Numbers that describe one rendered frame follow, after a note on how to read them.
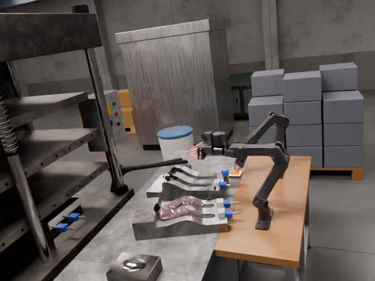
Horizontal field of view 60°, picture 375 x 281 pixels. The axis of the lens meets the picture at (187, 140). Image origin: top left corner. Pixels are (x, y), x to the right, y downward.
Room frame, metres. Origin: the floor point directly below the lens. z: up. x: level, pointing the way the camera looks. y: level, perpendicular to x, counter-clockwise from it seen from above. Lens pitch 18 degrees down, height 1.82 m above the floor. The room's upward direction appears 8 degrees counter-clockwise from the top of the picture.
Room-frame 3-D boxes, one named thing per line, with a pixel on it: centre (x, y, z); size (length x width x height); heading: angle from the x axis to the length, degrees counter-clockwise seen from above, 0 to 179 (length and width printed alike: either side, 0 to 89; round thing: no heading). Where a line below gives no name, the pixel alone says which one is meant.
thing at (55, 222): (1.77, 0.99, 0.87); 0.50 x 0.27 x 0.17; 68
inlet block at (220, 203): (1.65, -0.18, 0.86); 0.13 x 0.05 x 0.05; 85
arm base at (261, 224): (1.53, -0.35, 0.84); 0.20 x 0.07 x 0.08; 155
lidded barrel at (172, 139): (4.15, 0.15, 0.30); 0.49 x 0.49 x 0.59
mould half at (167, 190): (1.98, 0.04, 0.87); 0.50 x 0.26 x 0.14; 68
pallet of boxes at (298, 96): (3.77, -1.43, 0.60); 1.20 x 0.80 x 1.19; 69
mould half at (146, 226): (1.61, 0.09, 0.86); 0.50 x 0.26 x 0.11; 85
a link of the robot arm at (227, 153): (1.60, -0.19, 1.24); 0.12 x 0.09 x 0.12; 65
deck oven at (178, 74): (5.49, -0.07, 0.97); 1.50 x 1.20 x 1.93; 67
